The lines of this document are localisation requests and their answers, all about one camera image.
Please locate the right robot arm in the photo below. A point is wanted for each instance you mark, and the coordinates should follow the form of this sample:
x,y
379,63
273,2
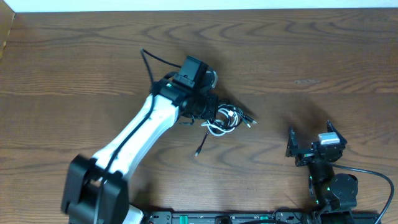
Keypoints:
x,y
335,194

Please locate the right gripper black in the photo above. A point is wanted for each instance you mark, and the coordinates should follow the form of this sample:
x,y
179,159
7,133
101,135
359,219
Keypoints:
x,y
293,145

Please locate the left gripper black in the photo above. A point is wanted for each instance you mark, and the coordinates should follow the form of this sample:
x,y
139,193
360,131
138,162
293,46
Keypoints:
x,y
208,106

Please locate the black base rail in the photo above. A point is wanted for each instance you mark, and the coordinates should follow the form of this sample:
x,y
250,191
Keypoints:
x,y
277,216

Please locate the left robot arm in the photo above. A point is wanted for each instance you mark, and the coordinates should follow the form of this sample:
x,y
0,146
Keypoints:
x,y
97,189

